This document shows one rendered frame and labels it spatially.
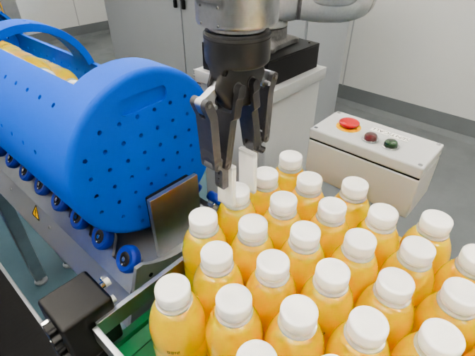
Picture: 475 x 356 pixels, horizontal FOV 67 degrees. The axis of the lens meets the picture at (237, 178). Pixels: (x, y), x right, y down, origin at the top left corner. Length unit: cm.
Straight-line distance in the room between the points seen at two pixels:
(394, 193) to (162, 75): 41
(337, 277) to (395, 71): 306
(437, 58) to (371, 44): 54
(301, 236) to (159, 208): 24
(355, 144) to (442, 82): 271
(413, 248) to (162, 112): 40
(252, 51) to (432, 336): 33
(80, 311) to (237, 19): 39
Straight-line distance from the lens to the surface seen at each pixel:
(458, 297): 46
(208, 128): 42
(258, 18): 38
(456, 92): 332
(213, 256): 44
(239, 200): 51
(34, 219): 92
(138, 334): 61
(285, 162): 60
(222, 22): 38
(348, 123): 67
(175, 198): 60
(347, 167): 66
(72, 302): 54
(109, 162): 56
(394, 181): 63
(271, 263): 43
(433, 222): 54
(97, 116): 52
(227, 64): 40
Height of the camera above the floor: 140
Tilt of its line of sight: 35 degrees down
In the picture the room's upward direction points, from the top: straight up
